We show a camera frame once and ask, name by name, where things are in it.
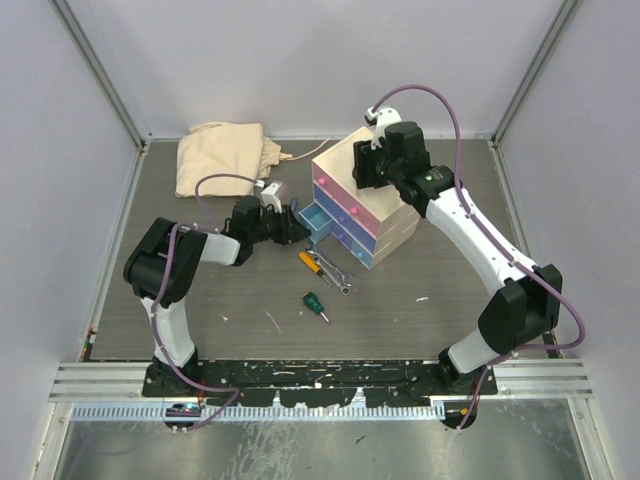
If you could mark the silver ratchet wrench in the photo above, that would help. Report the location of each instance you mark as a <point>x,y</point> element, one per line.
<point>344,288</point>

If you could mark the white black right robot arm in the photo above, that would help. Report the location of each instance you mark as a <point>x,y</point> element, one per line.
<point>522,305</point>

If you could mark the orange handle screwdriver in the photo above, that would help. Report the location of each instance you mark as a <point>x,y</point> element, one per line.
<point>314,266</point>

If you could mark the silver combination wrench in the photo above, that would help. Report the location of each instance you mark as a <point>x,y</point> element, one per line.
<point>322,258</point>

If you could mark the pastel mini drawer chest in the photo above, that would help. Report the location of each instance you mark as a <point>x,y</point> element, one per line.
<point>371,223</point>

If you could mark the beige folded cloth bag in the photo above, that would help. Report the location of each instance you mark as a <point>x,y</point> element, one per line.
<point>223,159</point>

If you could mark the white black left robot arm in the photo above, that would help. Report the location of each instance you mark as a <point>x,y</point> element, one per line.
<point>162,268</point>

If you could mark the aluminium frame rail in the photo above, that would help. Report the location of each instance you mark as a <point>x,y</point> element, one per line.
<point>98,381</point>

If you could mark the green handle screwdriver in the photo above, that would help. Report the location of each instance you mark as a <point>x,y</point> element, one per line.
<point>313,303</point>

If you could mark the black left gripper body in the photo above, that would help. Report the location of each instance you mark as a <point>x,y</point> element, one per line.
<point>277,225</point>

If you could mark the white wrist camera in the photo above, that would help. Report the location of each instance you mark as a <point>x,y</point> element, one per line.
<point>271,196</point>
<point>379,120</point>

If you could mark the light blue cable duct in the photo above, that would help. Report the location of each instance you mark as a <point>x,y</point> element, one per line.
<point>185,412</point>

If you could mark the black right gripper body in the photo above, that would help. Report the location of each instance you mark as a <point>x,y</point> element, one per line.
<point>371,166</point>

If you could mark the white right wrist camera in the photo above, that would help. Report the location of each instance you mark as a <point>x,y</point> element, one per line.
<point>379,120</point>

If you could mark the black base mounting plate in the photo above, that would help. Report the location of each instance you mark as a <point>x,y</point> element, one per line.
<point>312,383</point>

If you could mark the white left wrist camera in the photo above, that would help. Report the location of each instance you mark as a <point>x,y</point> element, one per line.
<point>271,196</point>

